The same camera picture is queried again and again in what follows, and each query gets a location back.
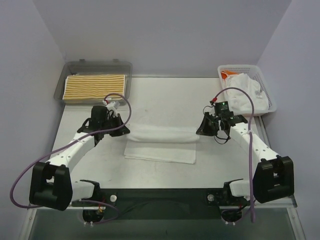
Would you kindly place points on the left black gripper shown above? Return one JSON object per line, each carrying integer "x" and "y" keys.
{"x": 118, "y": 126}

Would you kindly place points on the aluminium frame rail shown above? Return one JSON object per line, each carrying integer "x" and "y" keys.
{"x": 284, "y": 142}

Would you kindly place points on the clear grey plastic container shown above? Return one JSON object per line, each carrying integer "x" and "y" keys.
{"x": 93, "y": 67}

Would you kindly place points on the plain white towel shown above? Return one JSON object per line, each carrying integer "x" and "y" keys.
{"x": 161, "y": 144}

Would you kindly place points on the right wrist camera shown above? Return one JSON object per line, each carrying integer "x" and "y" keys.
{"x": 221, "y": 109}

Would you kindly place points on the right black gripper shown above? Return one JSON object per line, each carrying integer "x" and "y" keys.
{"x": 206, "y": 126}

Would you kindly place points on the orange cloth in basket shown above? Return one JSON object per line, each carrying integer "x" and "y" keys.
{"x": 225, "y": 74}

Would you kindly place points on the white towel in basket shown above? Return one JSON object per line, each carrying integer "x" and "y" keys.
{"x": 238, "y": 100}

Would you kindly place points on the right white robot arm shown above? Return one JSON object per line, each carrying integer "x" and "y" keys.
{"x": 272, "y": 175}

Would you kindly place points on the white plastic basket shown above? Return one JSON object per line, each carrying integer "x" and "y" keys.
{"x": 255, "y": 73}

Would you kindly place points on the yellow white striped towel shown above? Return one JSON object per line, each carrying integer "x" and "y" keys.
{"x": 93, "y": 87}

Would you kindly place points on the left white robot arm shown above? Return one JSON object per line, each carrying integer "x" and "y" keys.
{"x": 51, "y": 183}

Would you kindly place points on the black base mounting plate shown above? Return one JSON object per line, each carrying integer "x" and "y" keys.
{"x": 208, "y": 196}

